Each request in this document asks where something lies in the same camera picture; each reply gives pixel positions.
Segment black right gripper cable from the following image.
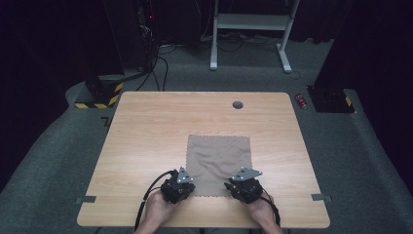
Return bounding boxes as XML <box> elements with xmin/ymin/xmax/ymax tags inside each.
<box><xmin>261</xmin><ymin>190</ymin><xmax>282</xmax><ymax>228</ymax></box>

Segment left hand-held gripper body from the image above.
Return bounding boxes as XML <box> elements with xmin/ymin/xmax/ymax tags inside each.
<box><xmin>160</xmin><ymin>166</ymin><xmax>197</xmax><ymax>205</ymax></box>

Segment black yellow striped stand base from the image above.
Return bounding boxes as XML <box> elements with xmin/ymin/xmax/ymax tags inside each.
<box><xmin>74</xmin><ymin>76</ymin><xmax>126</xmax><ymax>110</ymax></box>

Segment person's left hand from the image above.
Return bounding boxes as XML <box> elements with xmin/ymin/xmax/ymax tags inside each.
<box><xmin>144</xmin><ymin>190</ymin><xmax>179</xmax><ymax>227</ymax></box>

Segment black device with red part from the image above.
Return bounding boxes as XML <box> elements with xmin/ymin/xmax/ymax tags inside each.
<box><xmin>306</xmin><ymin>85</ymin><xmax>357</xmax><ymax>114</ymax></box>

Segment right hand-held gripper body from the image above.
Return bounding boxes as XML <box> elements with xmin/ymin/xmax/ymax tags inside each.
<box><xmin>223</xmin><ymin>167</ymin><xmax>264</xmax><ymax>205</ymax></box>

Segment red can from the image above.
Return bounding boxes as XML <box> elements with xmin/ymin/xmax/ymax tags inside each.
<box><xmin>294</xmin><ymin>93</ymin><xmax>309</xmax><ymax>110</ymax></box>

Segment white metal stand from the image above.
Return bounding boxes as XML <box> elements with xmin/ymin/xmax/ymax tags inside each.
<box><xmin>208</xmin><ymin>0</ymin><xmax>301</xmax><ymax>74</ymax></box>

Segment dark equipment rack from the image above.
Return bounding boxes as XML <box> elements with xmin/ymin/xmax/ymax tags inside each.
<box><xmin>137</xmin><ymin>0</ymin><xmax>161</xmax><ymax>67</ymax></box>

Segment grey tape piece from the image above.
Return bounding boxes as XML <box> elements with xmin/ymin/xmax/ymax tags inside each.
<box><xmin>75</xmin><ymin>195</ymin><xmax>97</xmax><ymax>205</ymax></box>
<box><xmin>311</xmin><ymin>193</ymin><xmax>333</xmax><ymax>203</ymax></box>

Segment black floor cables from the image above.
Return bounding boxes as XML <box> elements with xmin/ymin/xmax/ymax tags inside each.
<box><xmin>135</xmin><ymin>45</ymin><xmax>170</xmax><ymax>93</ymax></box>

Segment person's right hand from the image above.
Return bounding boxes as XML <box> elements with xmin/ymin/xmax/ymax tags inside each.
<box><xmin>247</xmin><ymin>193</ymin><xmax>278</xmax><ymax>227</ymax></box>

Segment beige grey cloth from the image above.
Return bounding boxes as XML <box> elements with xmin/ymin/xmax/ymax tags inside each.
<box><xmin>185</xmin><ymin>135</ymin><xmax>253</xmax><ymax>198</ymax></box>

